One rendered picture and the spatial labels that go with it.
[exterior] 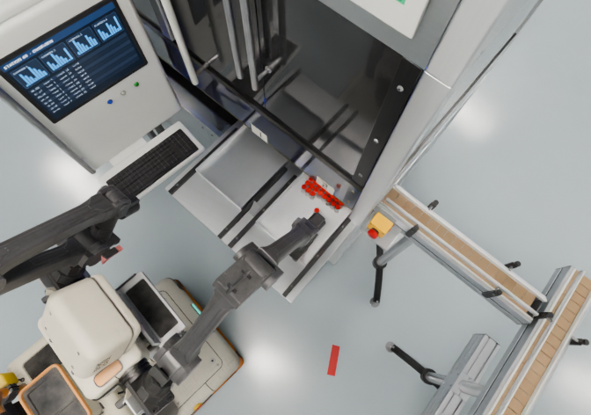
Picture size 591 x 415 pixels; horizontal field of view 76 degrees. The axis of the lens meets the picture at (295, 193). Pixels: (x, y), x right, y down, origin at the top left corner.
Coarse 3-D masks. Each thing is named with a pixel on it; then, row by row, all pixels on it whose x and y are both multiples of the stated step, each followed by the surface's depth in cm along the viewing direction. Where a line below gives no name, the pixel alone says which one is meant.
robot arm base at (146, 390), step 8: (144, 376) 102; (128, 384) 101; (136, 384) 102; (144, 384) 100; (152, 384) 99; (168, 384) 101; (136, 392) 101; (144, 392) 99; (152, 392) 100; (160, 392) 100; (168, 392) 103; (136, 400) 101; (144, 400) 100; (152, 400) 100; (160, 400) 102; (168, 400) 106; (144, 408) 100; (152, 408) 100; (160, 408) 102
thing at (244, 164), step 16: (240, 128) 165; (224, 144) 162; (240, 144) 165; (256, 144) 165; (208, 160) 160; (224, 160) 162; (240, 160) 162; (256, 160) 162; (272, 160) 162; (288, 160) 160; (208, 176) 159; (224, 176) 159; (240, 176) 160; (256, 176) 160; (272, 176) 156; (224, 192) 157; (240, 192) 157; (256, 192) 154; (240, 208) 152
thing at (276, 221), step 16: (304, 176) 160; (288, 192) 157; (272, 208) 155; (288, 208) 155; (304, 208) 155; (320, 208) 155; (272, 224) 152; (288, 224) 152; (336, 224) 153; (320, 240) 150; (304, 256) 148
